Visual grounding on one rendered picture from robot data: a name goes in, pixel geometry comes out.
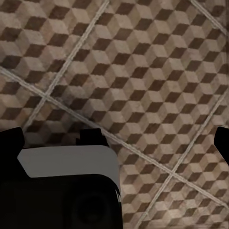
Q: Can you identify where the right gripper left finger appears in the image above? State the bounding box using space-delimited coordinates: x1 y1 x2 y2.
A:
0 127 25 184

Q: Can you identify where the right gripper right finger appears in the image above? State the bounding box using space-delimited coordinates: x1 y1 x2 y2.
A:
214 127 229 165

